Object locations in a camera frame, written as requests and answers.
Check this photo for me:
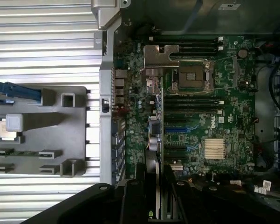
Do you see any green Dell motherboard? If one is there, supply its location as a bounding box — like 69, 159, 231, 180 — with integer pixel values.
114, 35, 257, 179

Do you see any black wire bundle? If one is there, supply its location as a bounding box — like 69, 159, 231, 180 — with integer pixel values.
256, 44, 280, 173

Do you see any grey metal PC case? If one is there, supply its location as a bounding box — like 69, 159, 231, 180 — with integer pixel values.
90, 0, 280, 224

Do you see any blue expansion slot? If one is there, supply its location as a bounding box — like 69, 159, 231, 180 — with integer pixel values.
165, 127, 189, 134

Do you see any black expansion slot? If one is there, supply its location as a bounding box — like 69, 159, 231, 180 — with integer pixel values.
165, 145, 187, 152
165, 116, 188, 124

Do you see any CPU socket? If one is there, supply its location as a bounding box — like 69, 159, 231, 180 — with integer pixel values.
167, 59, 216, 94

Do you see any rear port block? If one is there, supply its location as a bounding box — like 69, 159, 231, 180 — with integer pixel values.
115, 69, 128, 111

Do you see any white wire label tag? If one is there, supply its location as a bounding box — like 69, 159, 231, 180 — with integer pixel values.
253, 179, 272, 195

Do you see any grey power supply housing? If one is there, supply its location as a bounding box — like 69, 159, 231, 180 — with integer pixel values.
151, 0, 280, 36

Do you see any black RAM slot bank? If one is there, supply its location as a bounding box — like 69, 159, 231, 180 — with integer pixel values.
164, 97, 225, 115
149, 36, 224, 59

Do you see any grey parts rack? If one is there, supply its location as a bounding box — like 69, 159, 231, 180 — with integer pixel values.
0, 85, 89, 178

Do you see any socket locking lever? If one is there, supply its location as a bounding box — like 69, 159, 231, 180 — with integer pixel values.
169, 55, 238, 97

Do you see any silver chipset heatsink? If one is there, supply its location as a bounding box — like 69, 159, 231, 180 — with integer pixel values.
204, 138, 225, 160

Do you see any CPU chip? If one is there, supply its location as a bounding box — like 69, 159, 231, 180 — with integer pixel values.
0, 120, 22, 141

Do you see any green RAM stick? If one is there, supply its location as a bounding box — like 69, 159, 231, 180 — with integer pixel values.
0, 150, 62, 157

